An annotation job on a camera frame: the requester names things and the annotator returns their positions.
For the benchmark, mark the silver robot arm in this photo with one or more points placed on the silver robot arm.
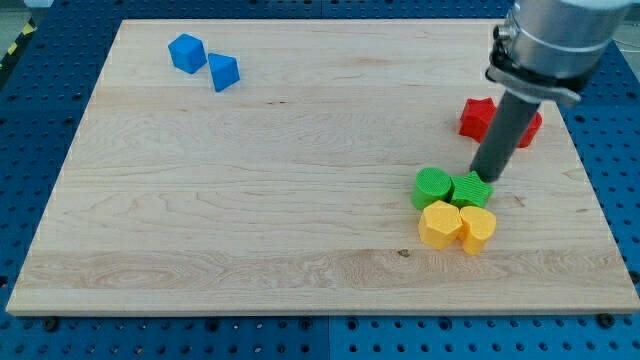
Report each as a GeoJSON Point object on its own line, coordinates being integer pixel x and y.
{"type": "Point", "coordinates": [549, 49]}

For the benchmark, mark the wooden board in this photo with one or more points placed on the wooden board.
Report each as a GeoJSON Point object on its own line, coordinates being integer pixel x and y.
{"type": "Point", "coordinates": [288, 193]}

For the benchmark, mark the green cylinder block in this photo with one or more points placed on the green cylinder block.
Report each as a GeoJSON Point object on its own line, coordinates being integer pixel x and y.
{"type": "Point", "coordinates": [431, 184]}

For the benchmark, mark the yellow hexagon block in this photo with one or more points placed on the yellow hexagon block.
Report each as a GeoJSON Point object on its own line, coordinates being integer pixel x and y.
{"type": "Point", "coordinates": [439, 224]}

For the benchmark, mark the blue triangular block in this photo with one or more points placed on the blue triangular block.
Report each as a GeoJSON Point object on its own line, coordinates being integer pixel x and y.
{"type": "Point", "coordinates": [224, 71]}

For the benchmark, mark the green star block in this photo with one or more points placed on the green star block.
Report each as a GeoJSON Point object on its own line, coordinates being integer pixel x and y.
{"type": "Point", "coordinates": [470, 190]}

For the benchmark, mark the yellow heart block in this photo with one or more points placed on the yellow heart block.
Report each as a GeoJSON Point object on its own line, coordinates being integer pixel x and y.
{"type": "Point", "coordinates": [478, 226]}

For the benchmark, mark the red star block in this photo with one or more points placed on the red star block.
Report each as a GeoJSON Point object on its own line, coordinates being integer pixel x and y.
{"type": "Point", "coordinates": [476, 118]}

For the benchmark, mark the blue cube block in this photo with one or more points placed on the blue cube block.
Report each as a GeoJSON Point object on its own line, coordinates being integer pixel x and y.
{"type": "Point", "coordinates": [187, 53]}

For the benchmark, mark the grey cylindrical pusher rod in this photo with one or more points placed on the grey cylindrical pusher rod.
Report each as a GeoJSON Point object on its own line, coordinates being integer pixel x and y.
{"type": "Point", "coordinates": [508, 126]}

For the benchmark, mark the red round block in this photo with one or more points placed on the red round block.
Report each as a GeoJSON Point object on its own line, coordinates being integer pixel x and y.
{"type": "Point", "coordinates": [531, 131]}

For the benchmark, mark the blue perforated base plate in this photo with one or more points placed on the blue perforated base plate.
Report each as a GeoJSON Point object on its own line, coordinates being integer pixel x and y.
{"type": "Point", "coordinates": [55, 70]}

